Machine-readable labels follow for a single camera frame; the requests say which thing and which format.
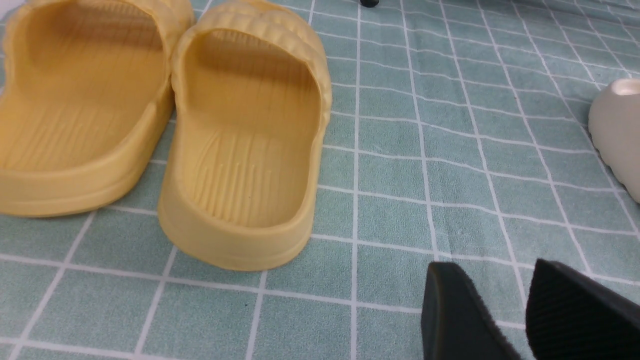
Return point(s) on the left cream foam slide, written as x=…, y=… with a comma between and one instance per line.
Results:
x=614, y=126

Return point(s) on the green checkered floor cloth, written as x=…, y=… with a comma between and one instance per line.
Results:
x=459, y=133

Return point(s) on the right yellow rubber slide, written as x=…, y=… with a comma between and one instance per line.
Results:
x=253, y=98

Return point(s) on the left yellow rubber slide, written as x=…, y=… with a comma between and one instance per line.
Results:
x=87, y=97

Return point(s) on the yellow rubber slide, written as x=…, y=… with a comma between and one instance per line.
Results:
x=87, y=97
x=253, y=98

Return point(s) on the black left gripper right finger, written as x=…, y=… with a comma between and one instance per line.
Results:
x=569, y=316

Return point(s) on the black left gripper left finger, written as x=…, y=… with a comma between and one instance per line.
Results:
x=455, y=322

